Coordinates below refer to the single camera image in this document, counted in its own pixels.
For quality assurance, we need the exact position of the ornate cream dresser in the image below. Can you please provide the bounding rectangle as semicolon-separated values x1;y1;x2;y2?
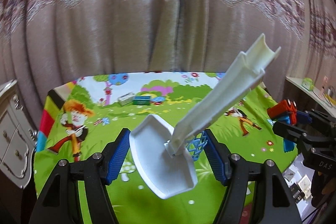
0;79;37;189

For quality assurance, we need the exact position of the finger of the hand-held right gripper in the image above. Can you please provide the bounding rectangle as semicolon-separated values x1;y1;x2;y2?
272;121;319;147
295;109;336;130

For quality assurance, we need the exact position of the cartoon printed green tablecloth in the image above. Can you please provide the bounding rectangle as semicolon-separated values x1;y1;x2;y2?
34;71;300;224

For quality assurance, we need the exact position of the cream dresser drawer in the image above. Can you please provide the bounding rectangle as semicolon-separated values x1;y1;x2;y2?
0;111;19;151
1;124;30;175

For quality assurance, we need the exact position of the small silver white box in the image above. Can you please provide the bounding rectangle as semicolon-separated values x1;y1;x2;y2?
117;92;136;106

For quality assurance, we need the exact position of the red and blue toy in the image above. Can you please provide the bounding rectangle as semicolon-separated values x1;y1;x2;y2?
267;99;298;153

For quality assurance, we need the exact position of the pile of small boxes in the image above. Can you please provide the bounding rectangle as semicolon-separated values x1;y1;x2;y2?
282;154;315;205

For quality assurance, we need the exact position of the beige patterned curtain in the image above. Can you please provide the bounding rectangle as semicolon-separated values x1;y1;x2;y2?
0;0;336;135

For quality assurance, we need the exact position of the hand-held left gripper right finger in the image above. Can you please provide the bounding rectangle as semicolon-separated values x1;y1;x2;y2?
203;129;302;224

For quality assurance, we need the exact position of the white side shelf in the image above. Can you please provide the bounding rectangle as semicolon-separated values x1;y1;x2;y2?
285;76;336;111

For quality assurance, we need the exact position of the small green container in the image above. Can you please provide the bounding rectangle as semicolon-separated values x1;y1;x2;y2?
301;78;315;90

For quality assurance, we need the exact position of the small green box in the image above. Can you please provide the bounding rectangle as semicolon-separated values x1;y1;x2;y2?
132;96;152;106

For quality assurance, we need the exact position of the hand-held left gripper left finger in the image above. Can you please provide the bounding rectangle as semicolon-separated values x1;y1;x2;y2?
29;128;131;224

